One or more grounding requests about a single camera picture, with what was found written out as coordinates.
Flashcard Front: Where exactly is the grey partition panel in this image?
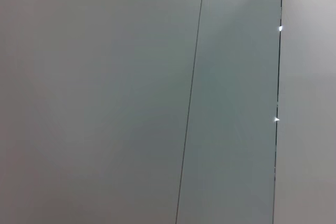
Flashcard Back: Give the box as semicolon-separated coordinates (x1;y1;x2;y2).
0;0;206;224
272;0;336;224
175;0;284;224

